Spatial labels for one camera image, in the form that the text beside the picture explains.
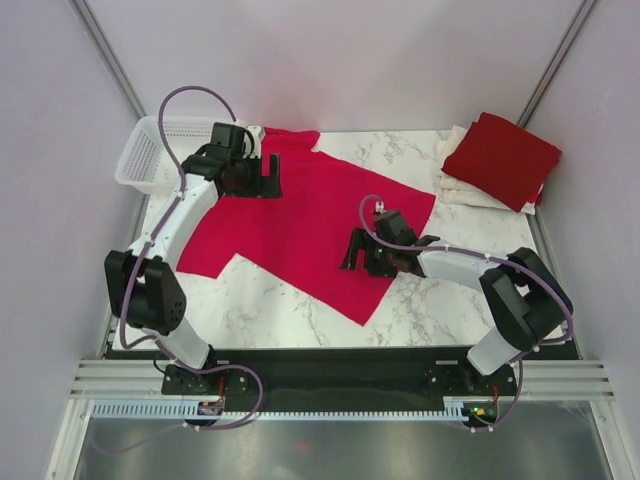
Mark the white slotted cable duct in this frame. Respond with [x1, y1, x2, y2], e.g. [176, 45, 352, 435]
[90, 398, 498, 422]

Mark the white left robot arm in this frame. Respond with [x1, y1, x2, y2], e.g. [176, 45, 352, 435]
[104, 122, 282, 393]

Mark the white plastic basket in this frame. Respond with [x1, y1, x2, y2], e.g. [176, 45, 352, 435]
[115, 115, 223, 196]

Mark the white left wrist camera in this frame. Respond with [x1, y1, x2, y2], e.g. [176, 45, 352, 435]
[234, 120, 265, 155]

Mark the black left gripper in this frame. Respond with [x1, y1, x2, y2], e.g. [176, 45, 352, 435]
[223, 153, 281, 200]

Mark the dark red folded t shirt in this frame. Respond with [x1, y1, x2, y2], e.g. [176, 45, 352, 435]
[442, 112, 561, 211]

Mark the bright red t shirt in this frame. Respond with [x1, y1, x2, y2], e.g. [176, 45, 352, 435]
[177, 128, 436, 325]

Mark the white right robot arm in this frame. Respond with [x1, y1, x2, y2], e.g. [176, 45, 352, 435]
[341, 210, 574, 394]

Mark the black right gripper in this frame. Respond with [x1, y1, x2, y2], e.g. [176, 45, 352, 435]
[341, 227, 398, 279]

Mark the cream folded t shirt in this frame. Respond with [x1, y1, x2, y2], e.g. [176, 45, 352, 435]
[439, 126, 536, 215]

